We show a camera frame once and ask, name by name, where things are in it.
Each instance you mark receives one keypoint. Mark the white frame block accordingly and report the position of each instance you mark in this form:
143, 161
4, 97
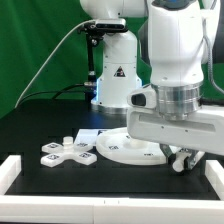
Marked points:
9, 170
214, 172

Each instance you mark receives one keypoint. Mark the white frame left block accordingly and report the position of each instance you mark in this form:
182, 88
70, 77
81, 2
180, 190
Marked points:
9, 170

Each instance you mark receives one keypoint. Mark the white marker sheet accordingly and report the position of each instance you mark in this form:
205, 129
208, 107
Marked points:
87, 136

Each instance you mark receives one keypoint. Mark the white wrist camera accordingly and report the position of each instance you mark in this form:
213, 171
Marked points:
143, 97

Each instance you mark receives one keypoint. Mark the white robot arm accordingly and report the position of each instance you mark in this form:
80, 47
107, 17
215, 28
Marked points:
166, 117

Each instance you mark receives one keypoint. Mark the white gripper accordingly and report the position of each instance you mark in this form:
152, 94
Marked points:
203, 130

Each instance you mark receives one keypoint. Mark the white round table top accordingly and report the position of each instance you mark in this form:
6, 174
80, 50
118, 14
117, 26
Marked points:
118, 146

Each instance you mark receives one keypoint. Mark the white frame front bar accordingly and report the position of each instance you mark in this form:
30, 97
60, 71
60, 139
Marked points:
72, 210

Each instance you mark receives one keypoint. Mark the white cross table base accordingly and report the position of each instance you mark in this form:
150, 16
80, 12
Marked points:
68, 150

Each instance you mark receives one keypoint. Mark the white frame right block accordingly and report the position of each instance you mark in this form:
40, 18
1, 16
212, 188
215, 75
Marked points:
214, 172

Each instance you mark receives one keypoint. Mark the black camera on stand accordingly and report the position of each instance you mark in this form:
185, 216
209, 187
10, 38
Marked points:
94, 31

